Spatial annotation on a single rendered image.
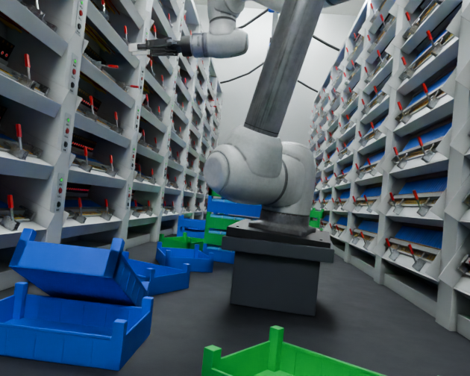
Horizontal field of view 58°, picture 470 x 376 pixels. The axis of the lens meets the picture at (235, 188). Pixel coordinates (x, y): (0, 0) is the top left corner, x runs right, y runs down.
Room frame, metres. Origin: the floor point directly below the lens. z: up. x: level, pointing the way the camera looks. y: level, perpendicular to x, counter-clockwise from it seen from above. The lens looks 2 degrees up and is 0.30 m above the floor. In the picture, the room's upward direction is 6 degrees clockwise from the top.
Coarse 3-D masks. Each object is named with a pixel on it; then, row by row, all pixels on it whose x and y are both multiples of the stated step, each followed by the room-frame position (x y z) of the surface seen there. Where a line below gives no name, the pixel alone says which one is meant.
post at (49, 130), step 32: (32, 0) 1.28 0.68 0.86; (64, 0) 1.28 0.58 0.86; (32, 64) 1.28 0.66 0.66; (64, 64) 1.28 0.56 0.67; (0, 96) 1.29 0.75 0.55; (0, 128) 1.29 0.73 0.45; (32, 128) 1.28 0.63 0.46; (64, 160) 1.34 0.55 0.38; (32, 192) 1.28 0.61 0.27; (64, 192) 1.36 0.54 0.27; (0, 256) 1.29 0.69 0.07
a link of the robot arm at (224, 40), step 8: (216, 24) 1.52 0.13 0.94; (224, 24) 1.51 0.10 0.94; (232, 24) 1.52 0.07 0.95; (208, 32) 1.54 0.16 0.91; (216, 32) 1.51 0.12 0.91; (224, 32) 1.51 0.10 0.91; (232, 32) 1.51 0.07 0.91; (240, 32) 1.52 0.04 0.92; (208, 40) 1.52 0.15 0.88; (216, 40) 1.51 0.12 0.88; (224, 40) 1.51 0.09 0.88; (232, 40) 1.51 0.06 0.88; (240, 40) 1.51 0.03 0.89; (248, 40) 1.55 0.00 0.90; (208, 48) 1.53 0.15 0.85; (216, 48) 1.52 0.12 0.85; (224, 48) 1.52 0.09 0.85; (232, 48) 1.52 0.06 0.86; (240, 48) 1.53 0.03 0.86; (208, 56) 1.56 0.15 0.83; (216, 56) 1.55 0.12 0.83; (224, 56) 1.55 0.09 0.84; (232, 56) 1.56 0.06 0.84
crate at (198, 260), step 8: (160, 248) 1.98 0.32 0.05; (168, 248) 2.00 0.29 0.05; (176, 248) 2.02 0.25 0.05; (184, 248) 2.03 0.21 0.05; (160, 256) 1.84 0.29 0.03; (168, 256) 1.71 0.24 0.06; (176, 256) 2.02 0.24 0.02; (184, 256) 2.03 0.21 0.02; (192, 256) 2.04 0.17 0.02; (200, 256) 1.98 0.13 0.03; (208, 256) 1.77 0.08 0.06; (160, 264) 1.82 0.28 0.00; (168, 264) 1.71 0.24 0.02; (176, 264) 1.72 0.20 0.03; (192, 264) 1.74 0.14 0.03; (200, 264) 1.75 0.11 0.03; (208, 264) 1.76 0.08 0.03
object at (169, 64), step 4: (152, 20) 2.07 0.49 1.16; (152, 24) 2.07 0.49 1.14; (152, 36) 2.14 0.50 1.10; (148, 56) 2.63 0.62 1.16; (152, 56) 2.57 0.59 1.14; (160, 56) 2.37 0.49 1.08; (164, 56) 2.42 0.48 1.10; (168, 56) 2.51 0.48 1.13; (156, 60) 2.64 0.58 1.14; (160, 60) 2.41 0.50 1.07; (164, 60) 2.45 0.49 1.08; (168, 60) 2.51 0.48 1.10; (172, 60) 2.67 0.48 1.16; (164, 64) 2.48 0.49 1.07; (168, 64) 2.54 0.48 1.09; (172, 64) 2.67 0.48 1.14; (176, 64) 2.67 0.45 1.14; (168, 68) 2.57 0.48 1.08; (172, 68) 2.64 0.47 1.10
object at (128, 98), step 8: (88, 64) 1.44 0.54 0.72; (80, 72) 1.61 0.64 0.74; (88, 72) 1.46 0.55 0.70; (96, 72) 1.52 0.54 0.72; (88, 80) 1.73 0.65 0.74; (96, 80) 1.54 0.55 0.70; (104, 80) 1.60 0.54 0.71; (96, 88) 1.84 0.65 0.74; (104, 88) 1.63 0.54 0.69; (112, 88) 1.69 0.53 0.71; (120, 88) 1.76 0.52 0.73; (128, 88) 1.97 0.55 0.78; (120, 96) 1.80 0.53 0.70; (128, 96) 1.88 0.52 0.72; (136, 96) 1.97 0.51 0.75; (128, 104) 1.92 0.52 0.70
